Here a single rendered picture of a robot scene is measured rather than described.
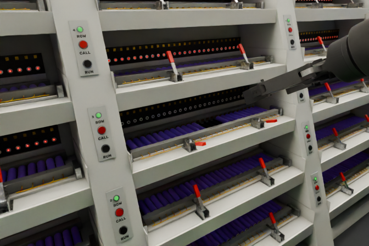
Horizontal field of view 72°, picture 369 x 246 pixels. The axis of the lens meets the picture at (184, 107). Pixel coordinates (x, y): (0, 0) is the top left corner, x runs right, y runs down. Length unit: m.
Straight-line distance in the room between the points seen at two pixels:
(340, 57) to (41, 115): 0.56
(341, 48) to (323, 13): 0.74
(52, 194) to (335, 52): 0.60
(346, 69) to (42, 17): 0.58
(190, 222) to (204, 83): 0.39
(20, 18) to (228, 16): 0.54
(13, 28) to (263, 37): 0.78
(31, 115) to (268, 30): 0.79
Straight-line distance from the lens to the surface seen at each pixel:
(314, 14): 1.16
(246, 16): 0.89
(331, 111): 1.17
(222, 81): 0.76
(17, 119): 0.60
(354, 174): 1.47
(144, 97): 0.64
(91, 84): 0.61
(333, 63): 0.48
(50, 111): 0.60
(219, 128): 0.80
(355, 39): 0.46
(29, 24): 0.63
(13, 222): 0.63
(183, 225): 0.76
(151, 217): 0.76
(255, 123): 0.87
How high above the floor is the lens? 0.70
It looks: 3 degrees down
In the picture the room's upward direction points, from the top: 11 degrees counter-clockwise
